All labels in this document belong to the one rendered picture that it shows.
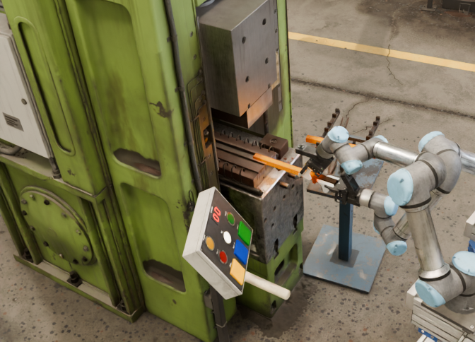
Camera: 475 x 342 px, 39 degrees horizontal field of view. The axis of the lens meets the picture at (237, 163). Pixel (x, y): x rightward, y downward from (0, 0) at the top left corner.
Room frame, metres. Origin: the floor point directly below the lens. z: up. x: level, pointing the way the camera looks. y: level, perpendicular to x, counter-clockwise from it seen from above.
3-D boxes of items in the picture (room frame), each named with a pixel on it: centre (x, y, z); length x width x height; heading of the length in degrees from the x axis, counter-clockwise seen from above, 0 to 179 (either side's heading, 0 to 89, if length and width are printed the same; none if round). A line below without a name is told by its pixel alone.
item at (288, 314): (2.30, -0.16, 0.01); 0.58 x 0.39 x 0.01; 143
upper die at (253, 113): (2.46, 0.04, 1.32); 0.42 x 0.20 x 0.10; 53
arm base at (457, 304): (1.61, -0.81, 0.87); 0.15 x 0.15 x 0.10
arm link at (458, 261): (1.60, -0.80, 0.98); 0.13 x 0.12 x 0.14; 116
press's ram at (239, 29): (2.49, 0.02, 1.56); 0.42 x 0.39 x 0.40; 53
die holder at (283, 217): (2.51, 0.02, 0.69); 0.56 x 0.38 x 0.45; 53
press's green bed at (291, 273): (2.51, 0.02, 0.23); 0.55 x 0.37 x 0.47; 53
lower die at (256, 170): (2.46, 0.04, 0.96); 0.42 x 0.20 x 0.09; 53
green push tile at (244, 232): (1.90, 0.01, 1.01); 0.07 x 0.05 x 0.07; 168
